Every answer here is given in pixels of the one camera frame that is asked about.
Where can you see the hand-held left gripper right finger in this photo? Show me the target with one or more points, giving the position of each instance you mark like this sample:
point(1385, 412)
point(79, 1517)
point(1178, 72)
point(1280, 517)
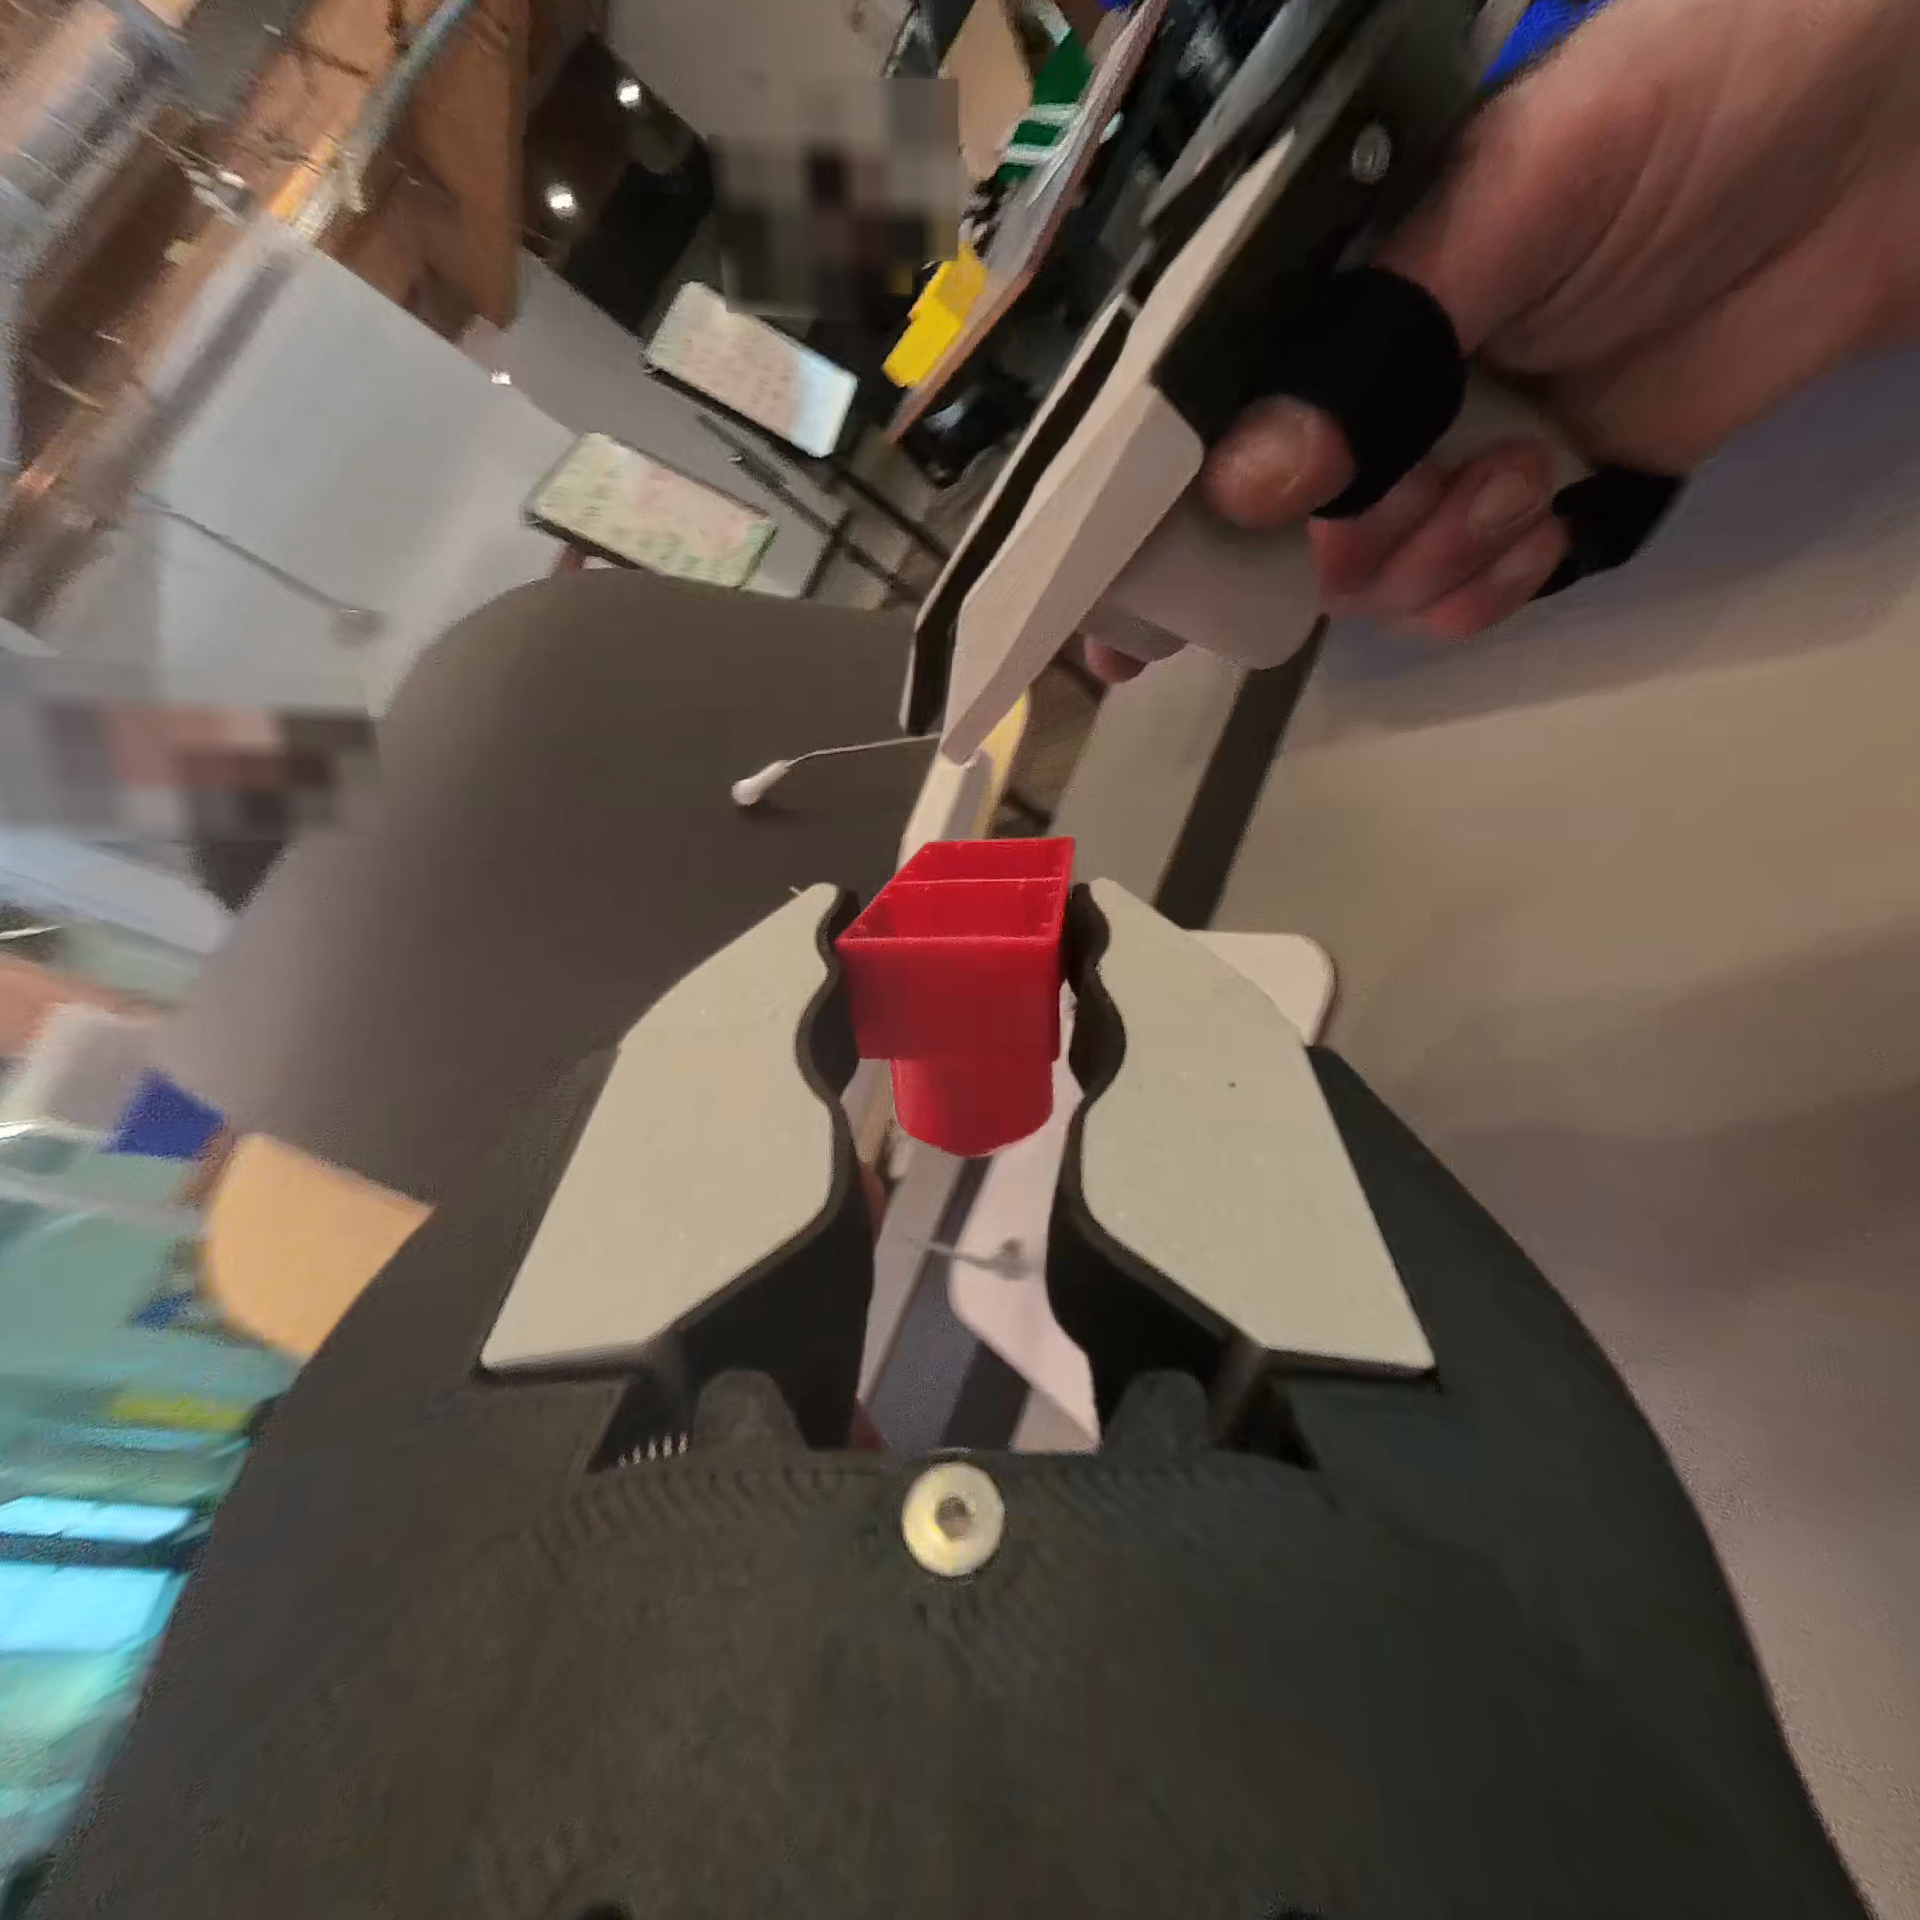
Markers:
point(1245, 1187)

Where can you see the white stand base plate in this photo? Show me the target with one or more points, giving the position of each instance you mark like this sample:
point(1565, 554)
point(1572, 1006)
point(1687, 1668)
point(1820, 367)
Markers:
point(1277, 975)

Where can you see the yellow plastic bin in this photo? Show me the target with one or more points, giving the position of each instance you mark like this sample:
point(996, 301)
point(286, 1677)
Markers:
point(938, 316)

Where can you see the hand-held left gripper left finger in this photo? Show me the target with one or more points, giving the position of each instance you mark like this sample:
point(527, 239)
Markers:
point(691, 1187)

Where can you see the red plastic block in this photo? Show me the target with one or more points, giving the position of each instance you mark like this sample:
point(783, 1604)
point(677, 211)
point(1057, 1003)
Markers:
point(954, 1006)

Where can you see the person's right hand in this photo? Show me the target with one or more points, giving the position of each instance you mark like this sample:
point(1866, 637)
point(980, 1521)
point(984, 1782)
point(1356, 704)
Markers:
point(1681, 241)

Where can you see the black backdrop board stand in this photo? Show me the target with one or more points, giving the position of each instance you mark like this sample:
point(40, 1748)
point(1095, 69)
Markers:
point(540, 901)

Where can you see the whiteboard easel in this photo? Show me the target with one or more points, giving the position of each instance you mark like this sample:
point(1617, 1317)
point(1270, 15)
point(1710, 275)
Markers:
point(751, 367)
point(648, 510)

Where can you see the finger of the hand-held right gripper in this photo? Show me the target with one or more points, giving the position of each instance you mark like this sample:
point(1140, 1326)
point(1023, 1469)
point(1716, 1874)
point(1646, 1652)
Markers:
point(1083, 510)

